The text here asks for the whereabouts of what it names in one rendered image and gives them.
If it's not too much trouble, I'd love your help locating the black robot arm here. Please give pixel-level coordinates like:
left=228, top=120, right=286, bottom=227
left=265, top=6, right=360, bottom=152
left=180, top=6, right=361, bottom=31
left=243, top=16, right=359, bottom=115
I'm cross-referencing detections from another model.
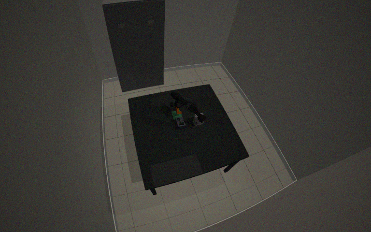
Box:
left=171, top=92, right=206, bottom=123

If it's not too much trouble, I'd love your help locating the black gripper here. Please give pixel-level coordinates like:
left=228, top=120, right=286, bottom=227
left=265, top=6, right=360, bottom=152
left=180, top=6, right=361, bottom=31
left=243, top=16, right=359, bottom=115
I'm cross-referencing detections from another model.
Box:
left=170, top=100, right=184, bottom=108

